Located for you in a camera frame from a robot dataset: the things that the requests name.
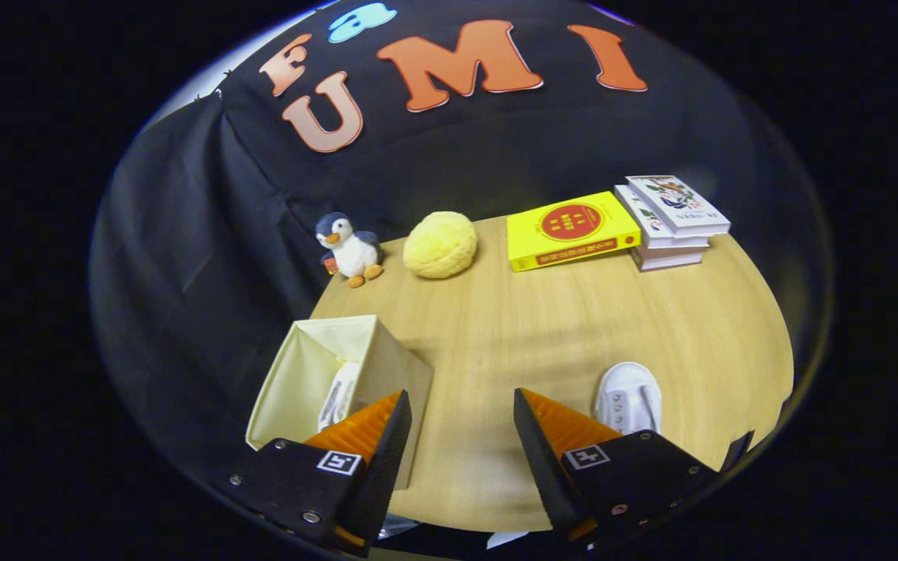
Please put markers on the beige fabric storage box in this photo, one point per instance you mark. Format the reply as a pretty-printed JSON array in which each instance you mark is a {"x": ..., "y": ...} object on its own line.
[{"x": 301, "y": 374}]

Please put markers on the yellow round plush toy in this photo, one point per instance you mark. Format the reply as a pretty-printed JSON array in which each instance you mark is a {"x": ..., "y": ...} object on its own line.
[{"x": 441, "y": 245}]

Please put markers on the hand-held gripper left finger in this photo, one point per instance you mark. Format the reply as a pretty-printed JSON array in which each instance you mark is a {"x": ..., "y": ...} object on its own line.
[{"x": 387, "y": 467}]

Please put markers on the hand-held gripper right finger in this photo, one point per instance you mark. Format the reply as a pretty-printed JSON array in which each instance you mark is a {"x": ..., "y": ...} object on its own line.
[{"x": 539, "y": 460}]

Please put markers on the penguin plush toy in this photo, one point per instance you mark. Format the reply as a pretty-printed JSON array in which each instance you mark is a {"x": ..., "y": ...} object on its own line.
[{"x": 351, "y": 249}]

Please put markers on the yellow book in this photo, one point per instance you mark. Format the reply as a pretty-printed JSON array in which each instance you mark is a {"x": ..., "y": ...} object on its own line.
[{"x": 574, "y": 230}]

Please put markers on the white canvas shoe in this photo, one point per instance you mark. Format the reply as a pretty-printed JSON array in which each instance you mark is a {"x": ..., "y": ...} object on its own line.
[
  {"x": 340, "y": 397},
  {"x": 627, "y": 393}
]

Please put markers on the white illustrated cover book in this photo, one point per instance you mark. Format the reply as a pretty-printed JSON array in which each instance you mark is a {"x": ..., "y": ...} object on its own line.
[{"x": 679, "y": 202}]

